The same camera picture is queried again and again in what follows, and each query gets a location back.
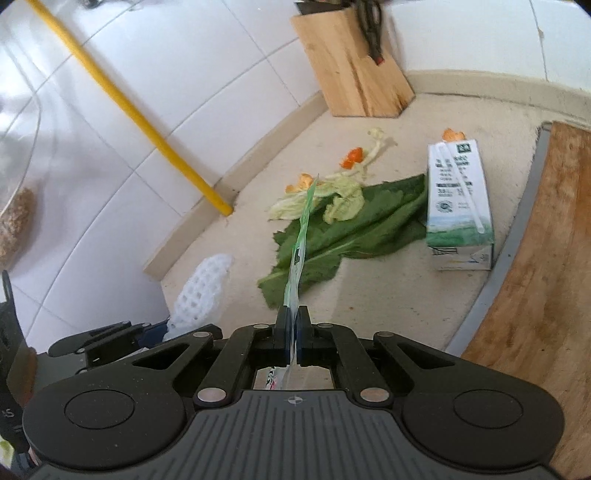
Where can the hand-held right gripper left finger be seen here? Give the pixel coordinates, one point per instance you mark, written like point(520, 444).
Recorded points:
point(285, 337)

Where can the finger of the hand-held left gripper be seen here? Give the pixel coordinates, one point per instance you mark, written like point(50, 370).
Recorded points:
point(106, 361)
point(92, 337)

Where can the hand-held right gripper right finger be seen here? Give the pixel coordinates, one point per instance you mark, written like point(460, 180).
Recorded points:
point(304, 337)

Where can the green pouch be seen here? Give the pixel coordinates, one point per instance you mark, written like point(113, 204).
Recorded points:
point(298, 258)

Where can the domed white foam net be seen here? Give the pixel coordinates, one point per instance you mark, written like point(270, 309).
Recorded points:
point(203, 286)

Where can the pale cabbage leaf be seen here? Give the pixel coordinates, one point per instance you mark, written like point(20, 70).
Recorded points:
point(344, 198)

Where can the large orange peel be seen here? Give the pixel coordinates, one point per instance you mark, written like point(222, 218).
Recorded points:
point(302, 182)

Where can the white green milk carton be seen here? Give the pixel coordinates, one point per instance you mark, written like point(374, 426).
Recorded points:
point(450, 198)

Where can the curled orange peel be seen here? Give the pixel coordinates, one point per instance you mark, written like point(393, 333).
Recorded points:
point(452, 136)

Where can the dark green leaf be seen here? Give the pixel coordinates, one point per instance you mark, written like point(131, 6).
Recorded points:
point(378, 221)

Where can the clear bag of grains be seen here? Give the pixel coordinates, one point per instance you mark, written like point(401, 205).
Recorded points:
point(16, 221)

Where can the small orange peel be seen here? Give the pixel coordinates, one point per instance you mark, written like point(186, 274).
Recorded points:
point(353, 158)

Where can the yellow pipe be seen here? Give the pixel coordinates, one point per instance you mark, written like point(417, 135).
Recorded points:
point(138, 115)

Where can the wooden cutting board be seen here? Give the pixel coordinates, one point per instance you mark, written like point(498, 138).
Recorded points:
point(545, 277)

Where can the wooden knife block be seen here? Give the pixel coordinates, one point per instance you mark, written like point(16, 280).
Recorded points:
point(341, 64)

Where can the black scissors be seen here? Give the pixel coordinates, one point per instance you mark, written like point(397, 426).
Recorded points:
point(374, 41)

